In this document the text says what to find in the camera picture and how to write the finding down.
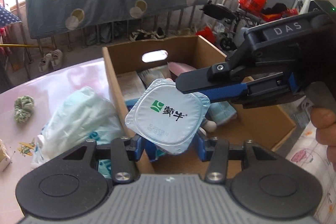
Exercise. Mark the metal balcony railing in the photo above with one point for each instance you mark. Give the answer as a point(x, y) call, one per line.
point(85, 44)

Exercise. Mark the gold tissue pack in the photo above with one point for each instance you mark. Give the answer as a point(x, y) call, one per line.
point(5, 159)

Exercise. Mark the black white shoes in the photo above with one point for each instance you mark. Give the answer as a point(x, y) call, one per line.
point(144, 35)

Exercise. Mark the black wheelchair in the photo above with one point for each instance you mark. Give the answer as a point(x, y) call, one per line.
point(233, 24)

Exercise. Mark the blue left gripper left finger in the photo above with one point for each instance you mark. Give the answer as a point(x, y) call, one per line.
point(135, 148)

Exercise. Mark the pink plush toy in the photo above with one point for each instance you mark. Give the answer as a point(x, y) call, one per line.
point(207, 126)

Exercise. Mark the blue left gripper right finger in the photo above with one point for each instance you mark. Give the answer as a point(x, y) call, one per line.
point(202, 147)

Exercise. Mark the blue star-patterned cloth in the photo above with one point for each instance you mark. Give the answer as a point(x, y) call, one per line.
point(7, 18)

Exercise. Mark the green white scrunchie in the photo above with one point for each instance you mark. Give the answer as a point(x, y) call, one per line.
point(23, 109)

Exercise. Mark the person's right hand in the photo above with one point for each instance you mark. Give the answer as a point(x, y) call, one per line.
point(324, 120)

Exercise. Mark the right white sneaker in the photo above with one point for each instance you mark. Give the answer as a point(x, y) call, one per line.
point(56, 59)

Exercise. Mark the yellow broom handle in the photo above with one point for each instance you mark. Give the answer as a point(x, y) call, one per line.
point(25, 46)

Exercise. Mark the white yogurt cup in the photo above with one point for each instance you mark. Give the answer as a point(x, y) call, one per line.
point(166, 117)

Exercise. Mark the brown cardboard box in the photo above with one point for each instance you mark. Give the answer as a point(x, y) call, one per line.
point(267, 126)

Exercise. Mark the white plastic bag bundle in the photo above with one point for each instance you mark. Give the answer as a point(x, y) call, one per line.
point(83, 115)

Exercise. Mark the pink sponge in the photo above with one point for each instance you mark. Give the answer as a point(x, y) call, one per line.
point(179, 68)

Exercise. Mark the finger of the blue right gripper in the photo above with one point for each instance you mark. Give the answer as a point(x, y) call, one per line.
point(204, 82)
point(226, 93)

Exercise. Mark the teal folded towel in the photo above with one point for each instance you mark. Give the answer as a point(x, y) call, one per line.
point(221, 113)

